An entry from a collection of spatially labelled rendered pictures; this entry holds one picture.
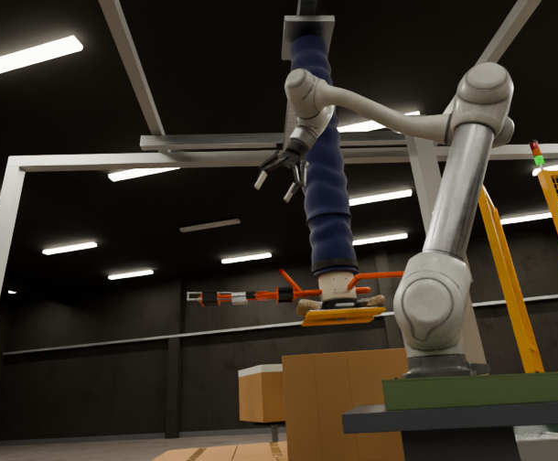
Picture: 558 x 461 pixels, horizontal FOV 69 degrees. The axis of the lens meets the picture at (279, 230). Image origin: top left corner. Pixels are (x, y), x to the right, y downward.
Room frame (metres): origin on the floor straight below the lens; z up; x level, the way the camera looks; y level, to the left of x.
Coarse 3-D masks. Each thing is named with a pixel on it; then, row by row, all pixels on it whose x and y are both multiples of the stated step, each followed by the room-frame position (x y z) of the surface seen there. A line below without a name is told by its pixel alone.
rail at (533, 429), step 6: (516, 426) 2.27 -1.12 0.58; (522, 426) 2.28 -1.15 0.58; (528, 426) 2.28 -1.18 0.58; (534, 426) 2.28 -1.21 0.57; (540, 426) 2.28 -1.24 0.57; (546, 426) 2.29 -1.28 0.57; (552, 426) 2.29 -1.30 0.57; (516, 432) 2.27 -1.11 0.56; (522, 432) 2.28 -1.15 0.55; (528, 432) 2.28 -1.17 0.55; (534, 432) 2.28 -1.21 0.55; (540, 432) 2.28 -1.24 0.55
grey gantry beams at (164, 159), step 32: (128, 32) 2.14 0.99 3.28; (512, 32) 2.31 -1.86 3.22; (128, 64) 2.37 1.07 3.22; (160, 128) 3.20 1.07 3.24; (32, 160) 3.48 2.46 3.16; (64, 160) 3.50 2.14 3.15; (96, 160) 3.53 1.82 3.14; (128, 160) 3.55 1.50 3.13; (160, 160) 3.58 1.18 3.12; (192, 160) 3.60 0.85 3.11; (224, 160) 3.63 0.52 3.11; (256, 160) 3.66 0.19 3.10; (352, 160) 3.79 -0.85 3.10; (384, 160) 3.83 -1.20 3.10
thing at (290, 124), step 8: (304, 0) 1.71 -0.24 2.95; (312, 0) 1.71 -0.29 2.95; (304, 8) 1.76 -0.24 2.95; (312, 8) 1.77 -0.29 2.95; (288, 104) 2.65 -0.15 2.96; (288, 112) 2.72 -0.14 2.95; (288, 120) 2.83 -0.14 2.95; (288, 128) 2.94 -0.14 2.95; (288, 136) 3.06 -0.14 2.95; (280, 144) 3.36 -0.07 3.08
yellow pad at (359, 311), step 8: (360, 304) 1.79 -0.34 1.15; (312, 312) 1.74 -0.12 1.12; (320, 312) 1.75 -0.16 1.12; (328, 312) 1.75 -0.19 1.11; (336, 312) 1.75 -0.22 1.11; (344, 312) 1.75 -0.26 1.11; (352, 312) 1.75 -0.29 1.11; (360, 312) 1.76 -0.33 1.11; (368, 312) 1.76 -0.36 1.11; (376, 312) 1.77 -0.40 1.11
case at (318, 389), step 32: (352, 352) 1.70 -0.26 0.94; (384, 352) 1.70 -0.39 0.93; (288, 384) 1.69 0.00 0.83; (320, 384) 1.69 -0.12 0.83; (352, 384) 1.70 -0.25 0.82; (288, 416) 1.69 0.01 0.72; (320, 416) 1.69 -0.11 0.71; (288, 448) 1.69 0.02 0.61; (320, 448) 1.69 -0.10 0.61; (352, 448) 1.70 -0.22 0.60; (384, 448) 1.70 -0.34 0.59
